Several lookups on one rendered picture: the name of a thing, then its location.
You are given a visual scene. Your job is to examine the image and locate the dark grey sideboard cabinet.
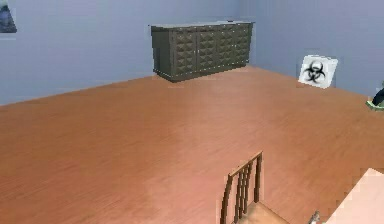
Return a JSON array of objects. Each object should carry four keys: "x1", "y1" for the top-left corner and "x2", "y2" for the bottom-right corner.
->
[{"x1": 150, "y1": 20, "x2": 255, "y2": 83}]

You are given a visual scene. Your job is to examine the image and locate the brown wooden chair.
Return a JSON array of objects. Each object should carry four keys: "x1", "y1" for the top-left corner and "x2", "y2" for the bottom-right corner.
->
[{"x1": 219, "y1": 151, "x2": 290, "y2": 224}]

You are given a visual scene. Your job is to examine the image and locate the white bin with black symbol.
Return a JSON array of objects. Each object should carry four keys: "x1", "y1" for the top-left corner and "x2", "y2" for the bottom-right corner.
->
[{"x1": 297, "y1": 54, "x2": 339, "y2": 90}]

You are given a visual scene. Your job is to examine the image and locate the small grey object on table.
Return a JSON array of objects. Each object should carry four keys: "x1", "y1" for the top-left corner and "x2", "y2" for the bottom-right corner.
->
[{"x1": 307, "y1": 210, "x2": 322, "y2": 224}]

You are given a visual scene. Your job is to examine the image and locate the green and black floor object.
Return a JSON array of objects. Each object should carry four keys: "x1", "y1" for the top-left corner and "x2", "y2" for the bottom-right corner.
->
[{"x1": 365, "y1": 87, "x2": 384, "y2": 112}]

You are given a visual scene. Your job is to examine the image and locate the framed wall picture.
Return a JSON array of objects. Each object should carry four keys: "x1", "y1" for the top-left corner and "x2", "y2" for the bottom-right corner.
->
[{"x1": 0, "y1": 0, "x2": 18, "y2": 34}]

